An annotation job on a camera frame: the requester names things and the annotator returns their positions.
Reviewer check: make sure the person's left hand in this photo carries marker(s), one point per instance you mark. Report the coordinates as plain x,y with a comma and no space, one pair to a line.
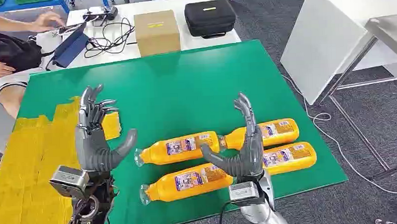
46,22

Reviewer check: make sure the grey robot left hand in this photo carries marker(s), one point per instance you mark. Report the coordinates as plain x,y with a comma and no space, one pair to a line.
91,151

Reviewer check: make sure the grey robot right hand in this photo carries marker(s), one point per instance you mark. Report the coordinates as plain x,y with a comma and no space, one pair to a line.
251,159

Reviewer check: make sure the orange drink bottle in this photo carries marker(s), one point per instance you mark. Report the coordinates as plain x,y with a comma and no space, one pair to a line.
161,191
285,131
305,157
157,154

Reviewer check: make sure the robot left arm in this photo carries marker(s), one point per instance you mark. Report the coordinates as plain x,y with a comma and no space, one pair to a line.
96,200

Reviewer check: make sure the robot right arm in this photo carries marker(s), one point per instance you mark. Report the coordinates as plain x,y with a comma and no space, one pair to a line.
260,214

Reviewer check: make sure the white pouch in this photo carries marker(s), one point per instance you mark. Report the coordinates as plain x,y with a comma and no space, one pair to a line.
49,40

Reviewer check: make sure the person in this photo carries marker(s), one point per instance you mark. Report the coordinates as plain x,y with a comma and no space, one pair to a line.
8,52

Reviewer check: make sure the black phone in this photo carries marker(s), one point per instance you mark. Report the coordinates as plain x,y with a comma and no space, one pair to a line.
70,29

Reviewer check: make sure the dark blue tablet case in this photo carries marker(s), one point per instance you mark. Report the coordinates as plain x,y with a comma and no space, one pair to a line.
72,48

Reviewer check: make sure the black remote controller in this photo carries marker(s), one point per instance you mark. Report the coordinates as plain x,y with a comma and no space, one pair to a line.
101,13

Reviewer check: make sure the yellow sheet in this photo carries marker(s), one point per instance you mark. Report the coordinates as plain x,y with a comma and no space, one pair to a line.
28,156

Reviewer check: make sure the green table mat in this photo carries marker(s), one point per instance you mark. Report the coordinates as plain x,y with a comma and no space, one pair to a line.
184,92

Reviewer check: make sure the brown cardboard box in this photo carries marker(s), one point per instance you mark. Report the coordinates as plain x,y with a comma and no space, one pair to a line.
158,36

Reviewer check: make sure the white table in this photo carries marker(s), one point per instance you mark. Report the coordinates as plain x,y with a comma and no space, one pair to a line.
196,42

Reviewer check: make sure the white flat panel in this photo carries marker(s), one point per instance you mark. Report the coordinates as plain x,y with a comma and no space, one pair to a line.
321,37

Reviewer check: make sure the black carry case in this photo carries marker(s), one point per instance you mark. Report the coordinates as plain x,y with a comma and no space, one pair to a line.
210,16

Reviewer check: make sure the steel table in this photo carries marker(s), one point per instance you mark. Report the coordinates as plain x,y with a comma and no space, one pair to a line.
390,32

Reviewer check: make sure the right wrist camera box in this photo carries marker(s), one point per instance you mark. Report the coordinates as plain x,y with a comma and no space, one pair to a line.
242,192

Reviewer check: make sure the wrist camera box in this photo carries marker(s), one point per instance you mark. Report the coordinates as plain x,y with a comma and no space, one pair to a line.
67,181
242,192

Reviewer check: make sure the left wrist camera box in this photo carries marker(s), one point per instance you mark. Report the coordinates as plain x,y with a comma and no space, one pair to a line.
67,181

